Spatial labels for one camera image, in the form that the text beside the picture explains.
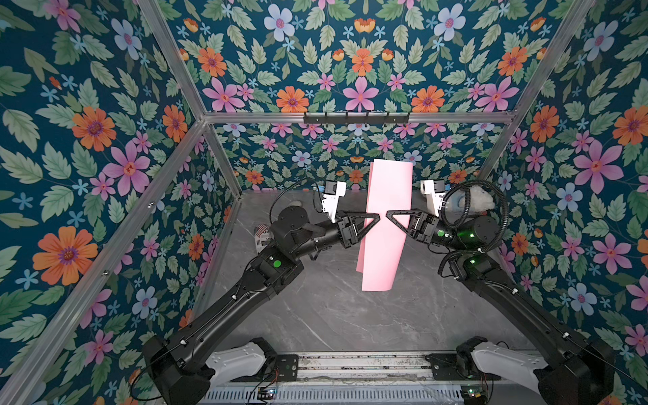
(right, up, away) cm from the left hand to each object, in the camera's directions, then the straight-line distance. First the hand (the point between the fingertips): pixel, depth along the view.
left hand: (377, 220), depth 54 cm
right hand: (+3, +1, +1) cm, 3 cm away
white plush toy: (+51, +7, +51) cm, 72 cm away
